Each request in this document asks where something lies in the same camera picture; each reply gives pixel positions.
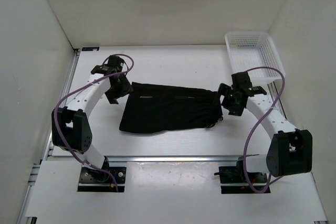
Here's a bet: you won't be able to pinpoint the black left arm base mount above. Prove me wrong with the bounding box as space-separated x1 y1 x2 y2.
77 166 127 193

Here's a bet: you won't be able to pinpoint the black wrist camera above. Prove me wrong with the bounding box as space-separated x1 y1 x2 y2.
106 55 125 72
232 71 252 89

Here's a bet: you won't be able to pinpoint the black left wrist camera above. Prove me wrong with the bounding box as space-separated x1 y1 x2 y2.
106 55 125 72

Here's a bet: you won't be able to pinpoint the white perforated plastic basket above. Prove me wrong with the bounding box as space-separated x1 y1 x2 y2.
225 31 286 86

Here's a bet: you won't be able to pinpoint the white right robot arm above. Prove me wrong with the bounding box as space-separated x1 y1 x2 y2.
216 83 312 182

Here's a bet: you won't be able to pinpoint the aluminium rail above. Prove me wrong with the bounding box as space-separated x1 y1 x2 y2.
17 49 81 223
107 155 240 163
267 82 329 224

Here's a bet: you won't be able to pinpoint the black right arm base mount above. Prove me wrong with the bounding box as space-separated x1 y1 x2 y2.
214 166 268 195

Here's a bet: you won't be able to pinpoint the aluminium front rail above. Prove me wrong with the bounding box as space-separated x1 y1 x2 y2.
107 155 240 163

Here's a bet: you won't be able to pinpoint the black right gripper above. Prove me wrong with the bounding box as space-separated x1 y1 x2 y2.
212 83 245 116

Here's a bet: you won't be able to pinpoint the aluminium right side rail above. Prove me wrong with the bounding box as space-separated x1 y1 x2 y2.
267 82 329 224

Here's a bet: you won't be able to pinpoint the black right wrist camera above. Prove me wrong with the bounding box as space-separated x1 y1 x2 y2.
232 71 252 89

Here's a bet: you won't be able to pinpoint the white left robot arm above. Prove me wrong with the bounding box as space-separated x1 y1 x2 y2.
52 56 133 182

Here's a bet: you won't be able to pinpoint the black shorts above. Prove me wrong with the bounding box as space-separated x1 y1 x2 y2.
119 82 223 134

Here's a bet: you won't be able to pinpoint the aluminium left side rail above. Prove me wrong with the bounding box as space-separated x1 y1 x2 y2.
17 49 81 223

